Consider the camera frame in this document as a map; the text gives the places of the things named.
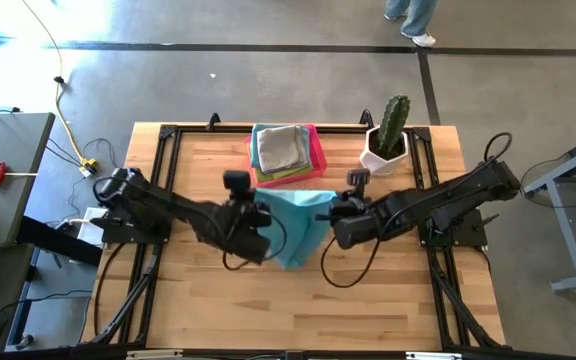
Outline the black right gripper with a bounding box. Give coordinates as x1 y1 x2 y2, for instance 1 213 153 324
328 168 387 251

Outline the grey table leg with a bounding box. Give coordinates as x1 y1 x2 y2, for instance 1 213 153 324
5 247 39 351

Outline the black aluminium table frame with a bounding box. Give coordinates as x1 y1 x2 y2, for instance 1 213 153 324
80 110 507 351

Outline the yellow floor cable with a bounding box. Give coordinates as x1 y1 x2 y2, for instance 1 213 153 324
20 0 98 179

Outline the grey microfiber towel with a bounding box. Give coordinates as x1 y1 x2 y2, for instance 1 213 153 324
256 124 311 175

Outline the white faceted plant pot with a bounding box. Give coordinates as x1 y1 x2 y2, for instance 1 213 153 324
358 125 411 177

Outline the white power adapter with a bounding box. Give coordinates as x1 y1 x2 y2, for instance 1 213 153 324
75 207 109 249

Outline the grey side table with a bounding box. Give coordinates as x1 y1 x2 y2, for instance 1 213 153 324
0 111 56 250

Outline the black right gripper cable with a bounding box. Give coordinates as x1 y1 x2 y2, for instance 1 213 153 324
319 234 385 290

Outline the pink plastic tray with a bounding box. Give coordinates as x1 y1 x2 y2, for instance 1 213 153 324
244 123 329 189

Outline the green microfiber towel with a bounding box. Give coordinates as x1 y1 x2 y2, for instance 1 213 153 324
253 163 314 184

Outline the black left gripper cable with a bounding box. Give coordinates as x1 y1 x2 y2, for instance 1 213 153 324
221 212 289 272

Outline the grey metal table frame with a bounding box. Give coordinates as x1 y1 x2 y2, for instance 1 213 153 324
520 127 576 294

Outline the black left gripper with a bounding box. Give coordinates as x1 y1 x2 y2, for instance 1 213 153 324
212 169 274 265

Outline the silver metal bracket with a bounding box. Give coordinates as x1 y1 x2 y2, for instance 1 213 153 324
406 351 462 360
126 349 183 360

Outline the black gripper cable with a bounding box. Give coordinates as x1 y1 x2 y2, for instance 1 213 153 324
319 234 385 290
221 212 289 272

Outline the person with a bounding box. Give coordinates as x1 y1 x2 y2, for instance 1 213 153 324
383 0 439 49

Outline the green cactus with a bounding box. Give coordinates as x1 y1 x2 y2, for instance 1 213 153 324
377 94 412 155

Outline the teal microfiber towel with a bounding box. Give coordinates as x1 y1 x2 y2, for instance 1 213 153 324
249 123 313 171
253 188 340 272

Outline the thin black floor cable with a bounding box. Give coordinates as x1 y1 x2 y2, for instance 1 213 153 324
45 137 123 221

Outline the black table beam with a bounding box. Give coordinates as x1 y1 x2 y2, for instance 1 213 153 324
16 215 104 267

